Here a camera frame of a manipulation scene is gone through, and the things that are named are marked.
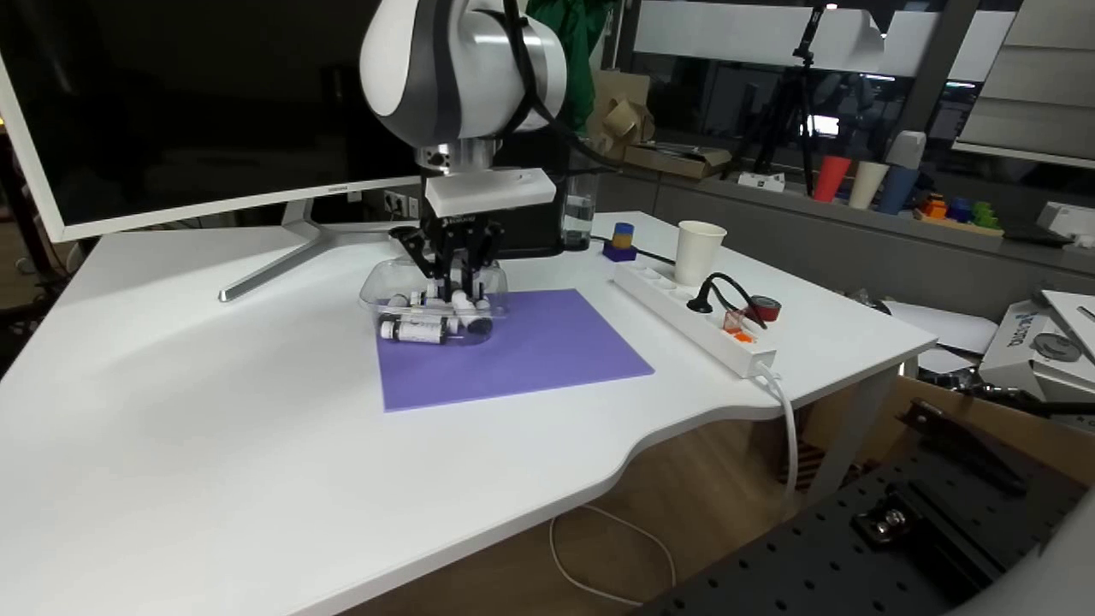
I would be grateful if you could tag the black optical breadboard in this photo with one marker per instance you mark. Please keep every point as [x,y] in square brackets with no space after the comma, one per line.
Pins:
[866,550]

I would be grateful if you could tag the cardboard box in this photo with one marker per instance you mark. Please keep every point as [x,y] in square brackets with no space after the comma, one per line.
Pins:
[622,108]

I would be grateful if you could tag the black tripod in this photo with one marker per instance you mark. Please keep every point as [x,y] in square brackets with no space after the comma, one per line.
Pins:
[811,89]

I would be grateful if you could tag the clear plastic container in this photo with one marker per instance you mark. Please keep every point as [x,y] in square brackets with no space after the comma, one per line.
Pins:
[389,284]

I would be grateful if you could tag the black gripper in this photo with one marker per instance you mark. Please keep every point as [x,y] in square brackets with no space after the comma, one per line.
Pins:
[455,239]

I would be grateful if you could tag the colourful toy pile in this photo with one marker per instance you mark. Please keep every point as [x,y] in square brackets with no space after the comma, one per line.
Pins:
[960,209]

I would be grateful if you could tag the white power strip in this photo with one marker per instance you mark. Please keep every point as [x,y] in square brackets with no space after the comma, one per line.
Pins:
[696,319]

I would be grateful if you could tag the black box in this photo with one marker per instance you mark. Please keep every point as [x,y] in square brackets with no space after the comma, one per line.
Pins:
[532,233]

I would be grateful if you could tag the white plastic cup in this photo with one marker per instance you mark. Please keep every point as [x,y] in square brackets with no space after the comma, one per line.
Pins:
[866,185]

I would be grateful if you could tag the purple paper mat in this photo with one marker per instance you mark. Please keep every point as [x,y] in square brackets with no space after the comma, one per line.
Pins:
[536,353]

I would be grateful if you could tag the white monitor stand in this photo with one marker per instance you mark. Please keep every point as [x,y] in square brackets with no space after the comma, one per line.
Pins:
[297,251]

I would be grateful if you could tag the green cloth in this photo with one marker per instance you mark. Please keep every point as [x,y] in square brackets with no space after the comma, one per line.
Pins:
[576,45]

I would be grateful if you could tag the white wrist mount plate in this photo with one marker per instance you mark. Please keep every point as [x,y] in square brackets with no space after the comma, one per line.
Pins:
[490,189]

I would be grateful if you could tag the red plug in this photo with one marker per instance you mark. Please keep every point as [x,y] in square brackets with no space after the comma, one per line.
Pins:
[766,311]

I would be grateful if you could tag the white grey device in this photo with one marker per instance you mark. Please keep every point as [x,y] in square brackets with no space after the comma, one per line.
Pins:
[1046,348]

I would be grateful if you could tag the blue plastic cup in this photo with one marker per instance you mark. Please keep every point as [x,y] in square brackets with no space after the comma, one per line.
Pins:
[898,192]

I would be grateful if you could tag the white paper cup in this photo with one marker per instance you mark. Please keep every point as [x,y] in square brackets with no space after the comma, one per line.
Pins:
[698,251]

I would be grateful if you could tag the red plastic cup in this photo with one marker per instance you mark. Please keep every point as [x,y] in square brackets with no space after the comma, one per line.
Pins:
[831,179]

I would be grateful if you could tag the white paint tube black cap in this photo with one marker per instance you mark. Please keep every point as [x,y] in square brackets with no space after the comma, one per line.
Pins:
[415,329]
[475,315]

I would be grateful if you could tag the blue yellow red toy block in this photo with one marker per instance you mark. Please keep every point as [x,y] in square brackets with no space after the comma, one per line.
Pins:
[622,241]

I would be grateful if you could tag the clear drinking glass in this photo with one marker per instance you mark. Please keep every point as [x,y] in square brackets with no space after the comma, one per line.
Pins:
[581,217]

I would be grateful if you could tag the white framed monitor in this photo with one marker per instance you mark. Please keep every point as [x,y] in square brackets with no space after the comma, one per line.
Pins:
[194,105]

